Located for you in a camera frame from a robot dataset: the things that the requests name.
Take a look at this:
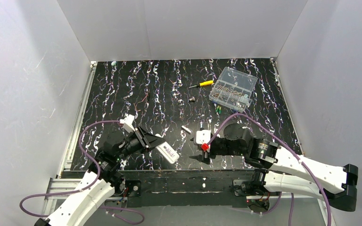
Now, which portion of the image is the white remote control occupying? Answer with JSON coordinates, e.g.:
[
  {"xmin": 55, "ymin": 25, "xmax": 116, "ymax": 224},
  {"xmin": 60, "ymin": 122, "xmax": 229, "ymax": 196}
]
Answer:
[{"xmin": 156, "ymin": 140, "xmax": 180, "ymax": 164}]

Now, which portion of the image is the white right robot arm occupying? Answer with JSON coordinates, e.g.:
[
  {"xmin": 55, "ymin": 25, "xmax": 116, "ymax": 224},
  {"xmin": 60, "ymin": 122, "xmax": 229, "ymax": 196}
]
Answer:
[{"xmin": 192, "ymin": 123, "xmax": 358, "ymax": 212}]

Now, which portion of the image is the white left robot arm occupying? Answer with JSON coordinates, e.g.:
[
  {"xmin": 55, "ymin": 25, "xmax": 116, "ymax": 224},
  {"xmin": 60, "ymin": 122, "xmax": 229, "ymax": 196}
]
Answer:
[{"xmin": 35, "ymin": 127, "xmax": 179, "ymax": 226}]

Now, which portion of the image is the silver metal transceiver module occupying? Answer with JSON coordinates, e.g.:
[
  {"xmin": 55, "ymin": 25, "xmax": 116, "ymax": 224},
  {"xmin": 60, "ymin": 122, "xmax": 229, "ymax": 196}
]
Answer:
[{"xmin": 181, "ymin": 126, "xmax": 192, "ymax": 134}]

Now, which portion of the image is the clear plastic screw box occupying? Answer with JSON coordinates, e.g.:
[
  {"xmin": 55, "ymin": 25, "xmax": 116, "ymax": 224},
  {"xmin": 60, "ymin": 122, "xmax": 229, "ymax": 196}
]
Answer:
[{"xmin": 209, "ymin": 67, "xmax": 258, "ymax": 113}]

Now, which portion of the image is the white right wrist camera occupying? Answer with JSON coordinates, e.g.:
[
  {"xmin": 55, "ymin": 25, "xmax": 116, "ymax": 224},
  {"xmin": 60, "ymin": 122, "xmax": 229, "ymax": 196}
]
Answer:
[{"xmin": 194, "ymin": 129, "xmax": 212, "ymax": 152}]

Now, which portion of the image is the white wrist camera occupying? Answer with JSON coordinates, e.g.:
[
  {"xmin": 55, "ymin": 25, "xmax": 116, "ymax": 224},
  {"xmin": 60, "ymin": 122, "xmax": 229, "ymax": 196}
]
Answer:
[
  {"xmin": 119, "ymin": 114, "xmax": 135, "ymax": 133},
  {"xmin": 194, "ymin": 129, "xmax": 212, "ymax": 152}
]

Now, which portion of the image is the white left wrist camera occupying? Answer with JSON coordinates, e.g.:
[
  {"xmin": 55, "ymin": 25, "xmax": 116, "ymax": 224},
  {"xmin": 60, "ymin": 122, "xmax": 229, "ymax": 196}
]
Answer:
[{"xmin": 119, "ymin": 114, "xmax": 135, "ymax": 133}]

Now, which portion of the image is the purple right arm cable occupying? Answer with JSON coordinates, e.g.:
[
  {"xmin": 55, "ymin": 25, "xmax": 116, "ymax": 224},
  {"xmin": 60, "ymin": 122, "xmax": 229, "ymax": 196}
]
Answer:
[{"xmin": 207, "ymin": 113, "xmax": 333, "ymax": 226}]

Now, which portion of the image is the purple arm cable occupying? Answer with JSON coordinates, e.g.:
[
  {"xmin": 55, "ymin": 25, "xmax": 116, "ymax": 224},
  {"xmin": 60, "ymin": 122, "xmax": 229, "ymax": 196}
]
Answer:
[
  {"xmin": 19, "ymin": 120, "xmax": 145, "ymax": 225},
  {"xmin": 207, "ymin": 113, "xmax": 333, "ymax": 226}
]

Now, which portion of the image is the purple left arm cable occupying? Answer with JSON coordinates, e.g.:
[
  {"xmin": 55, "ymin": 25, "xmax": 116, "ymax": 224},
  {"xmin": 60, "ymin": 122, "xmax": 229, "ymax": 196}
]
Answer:
[{"xmin": 19, "ymin": 120, "xmax": 145, "ymax": 225}]

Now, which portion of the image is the yellow-handled screwdriver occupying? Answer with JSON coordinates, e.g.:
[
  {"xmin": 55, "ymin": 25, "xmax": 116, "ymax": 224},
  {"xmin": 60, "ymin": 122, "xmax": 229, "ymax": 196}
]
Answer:
[{"xmin": 189, "ymin": 80, "xmax": 214, "ymax": 89}]

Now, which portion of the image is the aluminium frame rail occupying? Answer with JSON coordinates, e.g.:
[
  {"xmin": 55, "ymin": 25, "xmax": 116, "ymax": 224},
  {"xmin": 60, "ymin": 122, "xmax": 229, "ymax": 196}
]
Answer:
[{"xmin": 39, "ymin": 61, "xmax": 98, "ymax": 226}]

